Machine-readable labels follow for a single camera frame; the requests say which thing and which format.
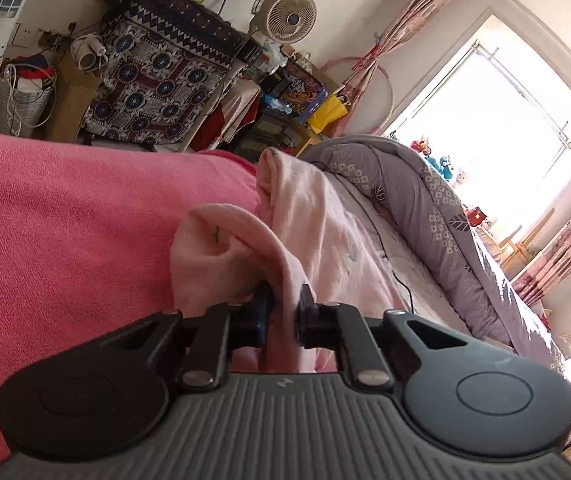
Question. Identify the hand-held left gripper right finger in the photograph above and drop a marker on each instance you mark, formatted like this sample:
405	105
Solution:
303	310

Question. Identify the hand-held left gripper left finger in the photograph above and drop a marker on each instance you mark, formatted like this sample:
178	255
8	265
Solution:
265	310

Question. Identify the pink strawberry print garment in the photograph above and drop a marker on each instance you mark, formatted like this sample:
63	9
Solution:
305	220

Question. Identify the grey bed sheet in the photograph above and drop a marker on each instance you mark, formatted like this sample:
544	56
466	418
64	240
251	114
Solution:
430	310

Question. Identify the red box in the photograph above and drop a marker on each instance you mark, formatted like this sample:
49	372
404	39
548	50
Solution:
475	216

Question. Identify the yellow bag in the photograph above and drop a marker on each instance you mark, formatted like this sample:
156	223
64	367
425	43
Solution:
328	112

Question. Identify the blue plush toy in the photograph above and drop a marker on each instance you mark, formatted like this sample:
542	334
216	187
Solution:
443	165

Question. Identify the brown plush toy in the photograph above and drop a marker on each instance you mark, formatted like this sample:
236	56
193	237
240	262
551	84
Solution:
420	145

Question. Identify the white rabbit doll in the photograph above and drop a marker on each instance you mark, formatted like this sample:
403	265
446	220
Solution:
460	178

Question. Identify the white red garment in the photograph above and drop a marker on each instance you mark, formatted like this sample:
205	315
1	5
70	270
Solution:
238	105

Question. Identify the pink towel blanket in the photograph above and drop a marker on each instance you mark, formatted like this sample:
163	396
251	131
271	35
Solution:
65	235

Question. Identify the colourful printed box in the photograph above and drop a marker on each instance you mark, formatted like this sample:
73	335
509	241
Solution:
300	87

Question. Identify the wooden easel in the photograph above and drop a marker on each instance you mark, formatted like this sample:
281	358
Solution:
520	245

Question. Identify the pink white hoop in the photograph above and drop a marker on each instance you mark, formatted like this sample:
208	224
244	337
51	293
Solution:
391	95

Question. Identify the patterned cloth covered cabinet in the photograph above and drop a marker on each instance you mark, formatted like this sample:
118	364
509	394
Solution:
155	85

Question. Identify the window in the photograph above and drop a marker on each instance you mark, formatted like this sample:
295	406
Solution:
505	135

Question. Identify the pink patterned curtain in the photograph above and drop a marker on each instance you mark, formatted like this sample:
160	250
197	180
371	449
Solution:
565	255
415	5

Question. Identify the cardboard box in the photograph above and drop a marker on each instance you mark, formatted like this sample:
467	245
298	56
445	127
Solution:
78	105

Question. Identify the beige standing fan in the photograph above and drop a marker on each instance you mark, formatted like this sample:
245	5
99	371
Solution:
285	17

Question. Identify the white hair dryer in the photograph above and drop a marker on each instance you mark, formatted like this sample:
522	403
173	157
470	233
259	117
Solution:
88	55

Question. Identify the white woven basket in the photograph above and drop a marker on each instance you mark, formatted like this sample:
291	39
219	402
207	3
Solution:
25	105

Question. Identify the white wall socket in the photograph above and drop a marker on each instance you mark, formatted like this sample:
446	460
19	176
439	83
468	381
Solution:
25	35

